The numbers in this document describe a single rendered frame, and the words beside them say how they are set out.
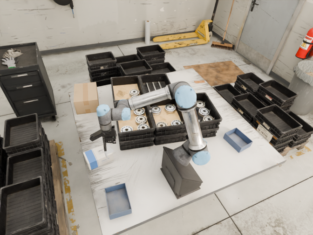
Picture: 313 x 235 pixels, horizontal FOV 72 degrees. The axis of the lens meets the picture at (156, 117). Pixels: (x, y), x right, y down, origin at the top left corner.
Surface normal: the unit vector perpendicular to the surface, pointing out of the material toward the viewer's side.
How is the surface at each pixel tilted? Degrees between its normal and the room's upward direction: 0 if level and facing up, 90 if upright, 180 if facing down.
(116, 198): 0
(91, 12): 90
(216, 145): 0
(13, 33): 90
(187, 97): 62
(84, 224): 0
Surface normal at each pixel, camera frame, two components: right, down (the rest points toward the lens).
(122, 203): 0.05, -0.72
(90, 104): 0.24, 0.68
